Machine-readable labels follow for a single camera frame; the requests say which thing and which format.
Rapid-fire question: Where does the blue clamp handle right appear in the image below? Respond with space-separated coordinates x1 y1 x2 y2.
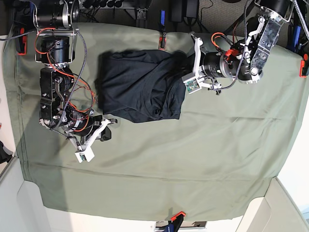
287 24 302 53

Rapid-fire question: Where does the top right orange-black clamp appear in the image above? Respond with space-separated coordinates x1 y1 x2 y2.
299 54 309 78

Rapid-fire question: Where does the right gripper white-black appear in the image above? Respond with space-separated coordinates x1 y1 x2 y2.
63 115 118 162

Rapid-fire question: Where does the green table cloth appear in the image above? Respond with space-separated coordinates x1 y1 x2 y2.
3 34 309 221

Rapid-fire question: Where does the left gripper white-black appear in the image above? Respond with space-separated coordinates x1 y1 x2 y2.
178 32 242 95

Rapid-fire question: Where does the black power adapter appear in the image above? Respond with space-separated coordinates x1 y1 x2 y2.
184 0 199 18
168 0 183 23

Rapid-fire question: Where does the top left orange-black clamp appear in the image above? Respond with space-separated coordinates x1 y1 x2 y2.
13 26 28 56

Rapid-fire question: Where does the dark navy long-sleeve shirt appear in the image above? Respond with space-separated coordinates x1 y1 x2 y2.
95 50 189 123

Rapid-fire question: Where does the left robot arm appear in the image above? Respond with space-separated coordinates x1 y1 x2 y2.
182 0 297 94

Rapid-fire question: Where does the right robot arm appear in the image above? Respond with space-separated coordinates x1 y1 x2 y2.
33 0 117 163

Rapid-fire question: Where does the grey metal bracket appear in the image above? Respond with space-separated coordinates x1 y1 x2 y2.
136 8 148 29

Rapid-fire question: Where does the bottom centre orange-black clamp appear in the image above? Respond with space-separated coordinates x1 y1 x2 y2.
164 211 186 232

